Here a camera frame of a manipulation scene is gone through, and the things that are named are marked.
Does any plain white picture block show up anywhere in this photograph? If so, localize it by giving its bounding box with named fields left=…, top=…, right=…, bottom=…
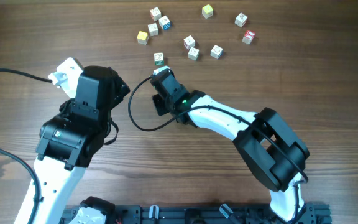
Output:
left=188, top=47, right=200, bottom=60

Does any white block red edge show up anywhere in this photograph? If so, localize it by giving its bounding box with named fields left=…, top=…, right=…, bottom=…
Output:
left=147, top=23, right=159, bottom=37

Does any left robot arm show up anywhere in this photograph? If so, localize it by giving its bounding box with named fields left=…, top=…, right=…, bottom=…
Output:
left=15, top=65, right=130, bottom=223

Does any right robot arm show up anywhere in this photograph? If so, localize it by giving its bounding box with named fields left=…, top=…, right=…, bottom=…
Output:
left=150, top=66, right=310, bottom=223

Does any white block green side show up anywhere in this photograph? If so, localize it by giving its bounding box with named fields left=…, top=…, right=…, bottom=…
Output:
left=154, top=52, right=164, bottom=65

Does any white block red side middle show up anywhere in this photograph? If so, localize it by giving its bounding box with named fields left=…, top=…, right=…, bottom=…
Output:
left=183, top=35, right=196, bottom=50

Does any white block red side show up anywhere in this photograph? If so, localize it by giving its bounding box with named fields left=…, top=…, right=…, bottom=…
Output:
left=150, top=7, right=162, bottom=21
left=183, top=35, right=196, bottom=50

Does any yellow block left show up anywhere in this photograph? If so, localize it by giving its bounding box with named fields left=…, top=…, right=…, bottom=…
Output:
left=137, top=31, right=149, bottom=45

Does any yellow block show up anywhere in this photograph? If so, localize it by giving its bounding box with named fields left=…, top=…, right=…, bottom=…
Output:
left=201, top=4, right=214, bottom=19
left=137, top=31, right=149, bottom=45

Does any white block blue side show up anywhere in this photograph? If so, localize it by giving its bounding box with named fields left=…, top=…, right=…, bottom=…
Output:
left=158, top=16, right=171, bottom=30

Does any white block red side top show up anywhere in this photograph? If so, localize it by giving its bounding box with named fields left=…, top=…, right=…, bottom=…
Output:
left=150, top=7, right=162, bottom=21

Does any yellow block top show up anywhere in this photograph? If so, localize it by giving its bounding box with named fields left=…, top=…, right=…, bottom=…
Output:
left=201, top=4, right=214, bottom=19

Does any red letter block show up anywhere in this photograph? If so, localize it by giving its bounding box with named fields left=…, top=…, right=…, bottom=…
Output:
left=242, top=30, right=255, bottom=45

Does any white block far right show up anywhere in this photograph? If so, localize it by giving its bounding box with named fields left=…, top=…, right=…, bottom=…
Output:
left=234, top=12, right=248, bottom=27

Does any right black cable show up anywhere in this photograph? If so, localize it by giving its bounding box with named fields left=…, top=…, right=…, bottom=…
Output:
left=127, top=76, right=310, bottom=218

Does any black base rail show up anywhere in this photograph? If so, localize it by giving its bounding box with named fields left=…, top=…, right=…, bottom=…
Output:
left=60, top=203, right=332, bottom=224

